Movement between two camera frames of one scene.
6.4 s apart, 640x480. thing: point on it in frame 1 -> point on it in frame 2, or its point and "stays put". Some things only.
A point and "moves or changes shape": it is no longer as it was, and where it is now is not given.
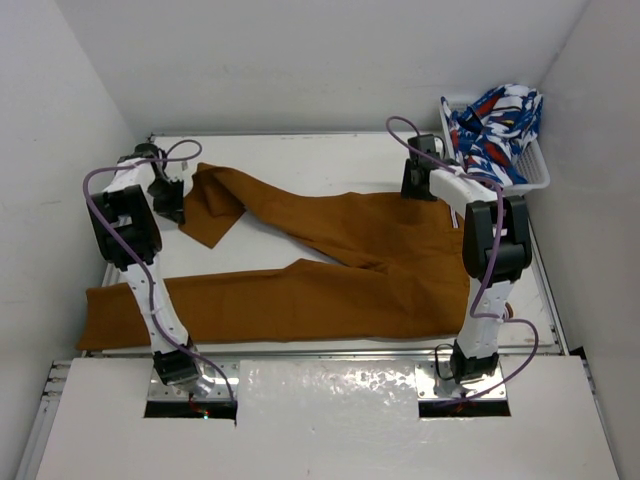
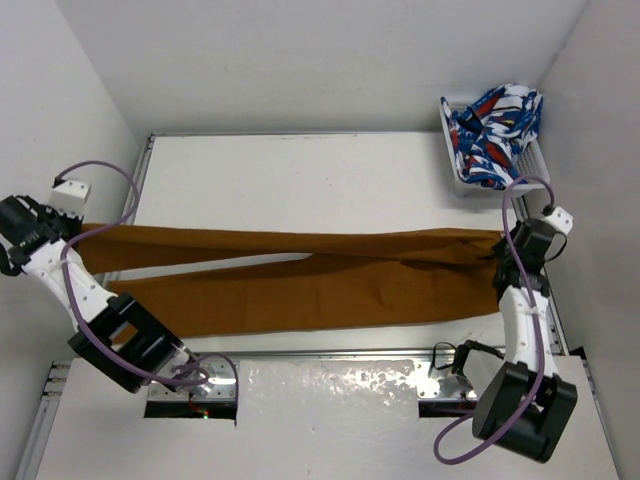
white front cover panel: [335, 419] stays put
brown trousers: [401, 269] moves or changes shape
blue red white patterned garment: [490, 134] stays put
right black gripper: [409, 189] -> [498, 248]
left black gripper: [175, 210] -> [43, 216]
